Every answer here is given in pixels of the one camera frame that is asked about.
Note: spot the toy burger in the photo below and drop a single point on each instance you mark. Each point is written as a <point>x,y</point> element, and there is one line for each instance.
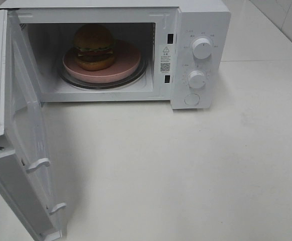
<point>94,45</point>

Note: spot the lower white control knob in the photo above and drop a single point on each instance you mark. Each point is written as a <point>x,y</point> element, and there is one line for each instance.
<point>197,79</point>

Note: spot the white warning label sticker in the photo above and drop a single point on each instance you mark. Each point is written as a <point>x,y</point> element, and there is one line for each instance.
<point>165,56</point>

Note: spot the glass microwave turntable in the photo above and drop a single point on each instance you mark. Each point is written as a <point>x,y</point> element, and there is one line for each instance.
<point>138,73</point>

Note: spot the white microwave door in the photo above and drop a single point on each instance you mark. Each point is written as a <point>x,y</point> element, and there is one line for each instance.
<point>26,182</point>

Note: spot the white microwave oven body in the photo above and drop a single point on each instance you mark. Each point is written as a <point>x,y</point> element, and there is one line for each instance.
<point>51,27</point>

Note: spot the pink round plate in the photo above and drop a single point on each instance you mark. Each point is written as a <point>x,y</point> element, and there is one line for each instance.
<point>118,63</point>

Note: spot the white control knob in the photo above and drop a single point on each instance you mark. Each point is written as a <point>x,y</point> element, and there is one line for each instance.
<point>197,79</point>
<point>202,47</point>

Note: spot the round white door button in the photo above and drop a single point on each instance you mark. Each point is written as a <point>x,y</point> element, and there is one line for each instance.
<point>192,99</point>

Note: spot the upper white control knob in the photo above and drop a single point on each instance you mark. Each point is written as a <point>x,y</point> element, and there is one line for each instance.
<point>202,47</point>

